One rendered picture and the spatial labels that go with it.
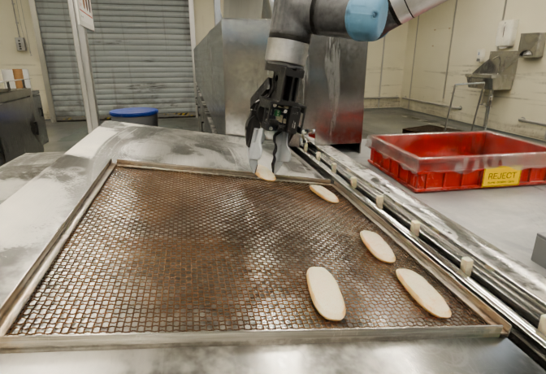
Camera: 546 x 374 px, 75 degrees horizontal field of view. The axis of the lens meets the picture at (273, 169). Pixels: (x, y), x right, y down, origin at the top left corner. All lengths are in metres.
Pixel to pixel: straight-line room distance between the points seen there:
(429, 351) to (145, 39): 7.36
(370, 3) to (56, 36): 7.41
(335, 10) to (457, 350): 0.48
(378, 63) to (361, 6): 8.02
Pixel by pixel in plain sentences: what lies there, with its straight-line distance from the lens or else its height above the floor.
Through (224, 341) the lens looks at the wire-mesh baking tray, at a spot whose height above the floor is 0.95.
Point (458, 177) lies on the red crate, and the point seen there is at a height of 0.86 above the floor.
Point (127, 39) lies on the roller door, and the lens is 7.60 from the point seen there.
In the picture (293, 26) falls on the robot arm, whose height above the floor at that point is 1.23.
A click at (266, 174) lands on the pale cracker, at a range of 0.69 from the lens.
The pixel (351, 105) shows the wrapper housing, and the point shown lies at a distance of 1.39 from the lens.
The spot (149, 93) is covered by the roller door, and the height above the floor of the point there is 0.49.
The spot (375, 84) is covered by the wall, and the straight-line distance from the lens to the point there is 8.64.
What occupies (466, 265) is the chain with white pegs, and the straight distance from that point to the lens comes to 0.67.
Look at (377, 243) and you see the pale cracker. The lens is 0.58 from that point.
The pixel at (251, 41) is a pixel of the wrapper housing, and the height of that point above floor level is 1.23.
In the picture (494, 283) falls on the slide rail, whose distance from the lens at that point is 0.67.
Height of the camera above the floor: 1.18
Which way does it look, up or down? 17 degrees down
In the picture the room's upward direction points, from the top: straight up
